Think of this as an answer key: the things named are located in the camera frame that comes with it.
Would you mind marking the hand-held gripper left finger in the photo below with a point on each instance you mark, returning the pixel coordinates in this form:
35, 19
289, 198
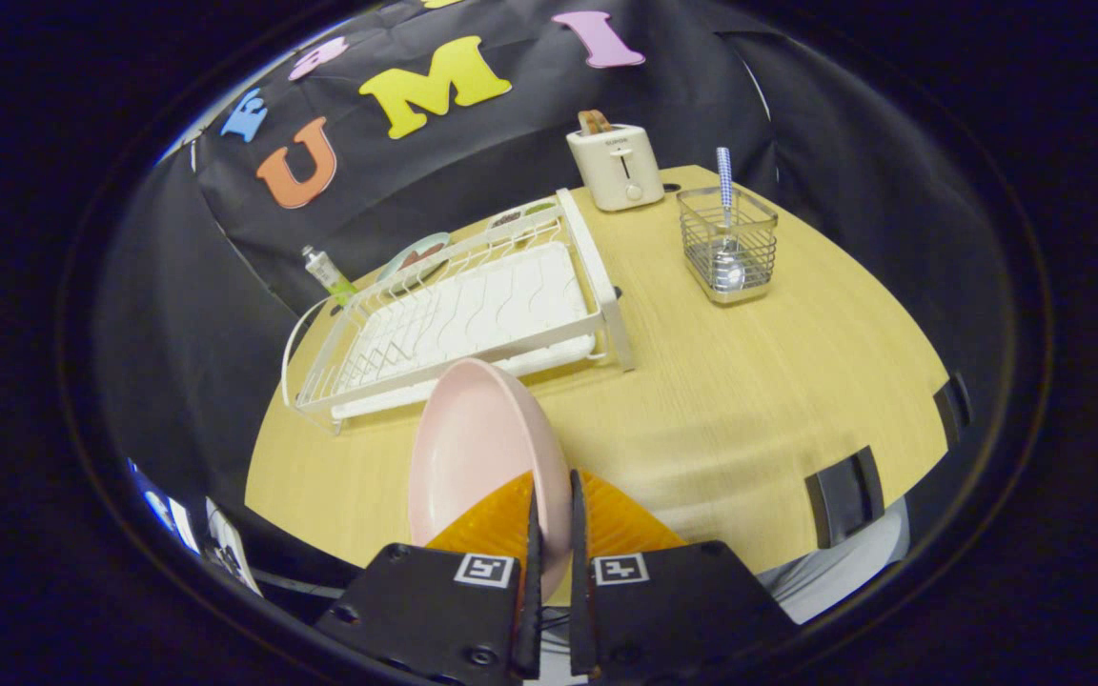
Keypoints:
530, 619

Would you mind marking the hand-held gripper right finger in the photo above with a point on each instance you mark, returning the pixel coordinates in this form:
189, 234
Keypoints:
578, 610

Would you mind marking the pink plate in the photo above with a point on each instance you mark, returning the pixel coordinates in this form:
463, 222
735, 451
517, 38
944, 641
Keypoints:
482, 448

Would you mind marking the teal plate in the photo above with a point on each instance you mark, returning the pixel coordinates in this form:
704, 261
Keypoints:
411, 255

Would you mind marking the white plate with food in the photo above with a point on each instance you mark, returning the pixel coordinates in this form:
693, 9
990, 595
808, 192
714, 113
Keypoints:
522, 215

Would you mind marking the clear green dish soap bottle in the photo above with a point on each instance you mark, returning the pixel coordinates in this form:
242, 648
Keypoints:
328, 274

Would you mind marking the person's grey clothing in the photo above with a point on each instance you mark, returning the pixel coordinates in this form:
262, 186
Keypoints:
835, 572

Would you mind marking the black table clamp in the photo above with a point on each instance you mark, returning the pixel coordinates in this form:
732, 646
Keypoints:
844, 495
952, 410

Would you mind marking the cream toaster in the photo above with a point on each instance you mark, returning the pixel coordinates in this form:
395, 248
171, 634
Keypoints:
616, 167

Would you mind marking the black backdrop cloth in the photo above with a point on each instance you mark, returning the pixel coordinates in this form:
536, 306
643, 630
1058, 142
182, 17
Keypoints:
473, 162

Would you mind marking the brown bread slice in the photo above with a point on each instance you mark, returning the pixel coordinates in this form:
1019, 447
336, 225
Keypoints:
595, 122

